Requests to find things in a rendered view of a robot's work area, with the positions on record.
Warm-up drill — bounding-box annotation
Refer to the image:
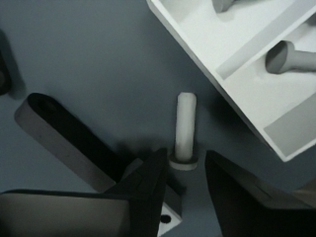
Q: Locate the white block with black holes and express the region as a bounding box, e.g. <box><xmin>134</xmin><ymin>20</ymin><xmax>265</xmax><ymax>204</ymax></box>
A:
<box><xmin>121</xmin><ymin>158</ymin><xmax>183</xmax><ymax>237</ymax></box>

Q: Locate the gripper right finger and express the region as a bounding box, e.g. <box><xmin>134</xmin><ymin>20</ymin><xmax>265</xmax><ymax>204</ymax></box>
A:
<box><xmin>204</xmin><ymin>150</ymin><xmax>316</xmax><ymax>237</ymax></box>

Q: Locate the white divided tray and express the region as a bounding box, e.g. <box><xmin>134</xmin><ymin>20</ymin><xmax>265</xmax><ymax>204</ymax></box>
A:
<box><xmin>147</xmin><ymin>0</ymin><xmax>316</xmax><ymax>162</ymax></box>

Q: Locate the dark grey clevis fork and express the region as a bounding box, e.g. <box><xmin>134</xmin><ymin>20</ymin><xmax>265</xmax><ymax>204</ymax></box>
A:
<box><xmin>0</xmin><ymin>49</ymin><xmax>12</xmax><ymax>96</ymax></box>

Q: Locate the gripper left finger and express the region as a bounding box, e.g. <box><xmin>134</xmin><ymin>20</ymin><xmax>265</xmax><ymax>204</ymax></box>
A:
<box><xmin>0</xmin><ymin>148</ymin><xmax>168</xmax><ymax>237</ymax></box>

